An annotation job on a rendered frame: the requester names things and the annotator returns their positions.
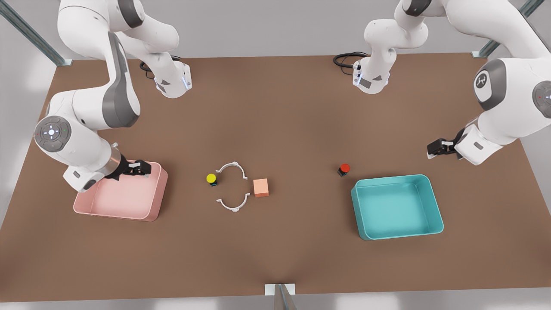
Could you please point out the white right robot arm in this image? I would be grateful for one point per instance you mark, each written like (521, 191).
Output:
(86, 107)

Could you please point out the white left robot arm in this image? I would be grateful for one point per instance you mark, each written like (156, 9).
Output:
(512, 90)

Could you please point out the pink storage box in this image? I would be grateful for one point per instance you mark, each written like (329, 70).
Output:
(125, 196)

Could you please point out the blue storage box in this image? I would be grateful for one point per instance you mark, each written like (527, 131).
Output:
(396, 209)

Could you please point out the yellow button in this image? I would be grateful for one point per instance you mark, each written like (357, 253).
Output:
(211, 178)

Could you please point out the red button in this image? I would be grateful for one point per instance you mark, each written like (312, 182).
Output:
(344, 168)

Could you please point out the orange cube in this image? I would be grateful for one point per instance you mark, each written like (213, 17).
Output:
(261, 188)

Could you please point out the silver frame post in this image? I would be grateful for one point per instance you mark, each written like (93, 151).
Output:
(282, 297)
(508, 26)
(30, 32)

